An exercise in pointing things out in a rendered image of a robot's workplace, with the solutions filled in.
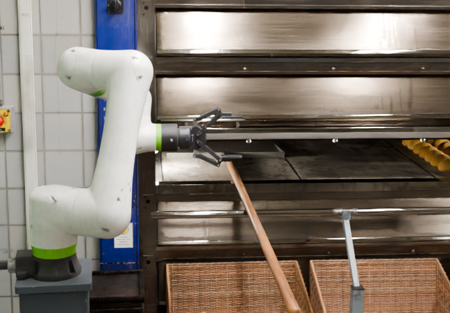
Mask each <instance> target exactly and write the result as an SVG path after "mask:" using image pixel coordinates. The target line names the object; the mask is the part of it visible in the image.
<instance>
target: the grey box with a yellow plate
mask: <svg viewBox="0 0 450 313"><path fill-rule="evenodd" d="M4 112H8V114H9V115H8V116H7V117H5V116H4V115H3V114H4ZM0 117H1V118H2V119H3V125H2V126H0V133H13V132H14V131H15V109H14V105H3V106H2V107H0Z"/></svg>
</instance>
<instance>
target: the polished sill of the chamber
mask: <svg viewBox="0 0 450 313"><path fill-rule="evenodd" d="M242 183H243V185H244V187H245V189H246V192H247V193H266V192H366V191H416V190H450V178H383V179H326V180H242ZM155 189H156V194H216V193H238V190H237V188H236V185H235V183H234V181H233V180H215V181H158V182H155Z"/></svg>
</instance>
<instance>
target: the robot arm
mask: <svg viewBox="0 0 450 313"><path fill-rule="evenodd" d="M57 73H58V77H59V79H60V80H61V81H62V82H63V83H64V84H65V85H66V86H67V87H69V88H72V89H74V90H77V91H78V92H81V93H84V94H86V95H90V97H94V98H98V99H103V100H106V114H105V120H104V129H103V133H102V141H101V145H100V151H99V155H98V160H97V163H96V169H95V172H94V176H93V179H92V184H91V186H90V187H89V188H76V187H71V186H63V185H57V184H52V185H45V186H40V187H37V188H35V189H33V190H32V191H31V192H30V194H29V233H30V245H31V249H26V250H17V253H16V256H15V257H14V258H12V257H11V258H9V259H8V261H6V262H0V270H5V269H8V272H9V273H16V278H17V280H25V279H28V278H32V279H34V280H38V281H64V280H68V279H72V278H74V277H77V276H78V275H80V274H81V272H82V266H81V264H80V262H79V260H78V258H77V255H76V246H77V242H78V236H83V237H94V238H100V239H112V238H115V237H118V236H119V235H121V234H122V233H124V232H125V231H126V229H127V227H128V226H129V223H130V221H131V199H132V183H133V168H134V162H135V154H140V153H145V152H150V151H177V147H179V148H180V149H194V153H193V157H194V158H200V159H201V160H204V161H206V162H208V163H210V164H212V165H214V166H216V167H220V164H221V162H231V159H242V155H221V157H220V156H219V155H217V154H216V153H215V152H214V151H212V150H211V149H210V148H209V147H208V146H207V145H206V144H205V143H206V129H207V128H208V127H210V126H211V125H212V124H213V123H215V122H216V121H217V120H218V119H219V118H222V119H243V116H242V115H232V113H223V112H222V111H221V110H220V107H216V108H215V109H212V110H211V111H208V112H207V113H204V114H203V115H200V116H197V117H193V121H194V125H193V126H179V128H177V124H153V123H152V122H151V93H150V92H149V88H150V85H151V81H152V79H153V66H152V64H151V61H150V60H149V59H148V57H146V55H144V54H143V53H141V52H139V51H136V50H96V49H91V48H82V47H74V48H70V49H68V50H66V51H65V52H63V53H62V55H61V56H60V57H59V59H58V63H57ZM215 113H218V114H217V115H215V116H214V117H213V118H212V119H210V120H209V121H208V122H207V123H206V124H205V125H203V126H202V127H200V126H198V125H197V124H198V123H199V122H200V121H201V120H203V119H205V118H207V117H209V116H211V115H213V114H215ZM201 147H202V148H203V149H204V150H206V151H207V152H208V153H209V154H210V155H212V156H213V157H214V158H216V159H217V161H215V160H212V159H210V158H208V157H206V156H204V155H202V154H200V153H199V152H198V151H197V149H199V148H201Z"/></svg>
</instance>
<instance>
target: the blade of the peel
mask: <svg viewBox="0 0 450 313"><path fill-rule="evenodd" d="M205 144H206V145H207V146H208V147H209V148H210V149H211V150H212V151H214V152H215V153H216V154H217V155H219V156H220V157H221V155H222V154H223V151H229V152H230V153H231V155H242V158H284V157H285V152H284V151H283V150H282V149H281V148H280V147H279V146H278V145H276V144H275V143H274V142H273V141H251V142H250V143H247V142H246V141H207V142H206V143H205ZM197 151H198V152H199V153H200V154H202V155H204V156H206V157H208V158H214V157H213V156H212V155H210V154H209V153H208V152H207V151H206V150H204V149H203V148H202V147H201V148H199V149H197ZM193 153H194V149H180V148H179V147H177V151H167V152H166V156H167V159H199V158H194V157H193Z"/></svg>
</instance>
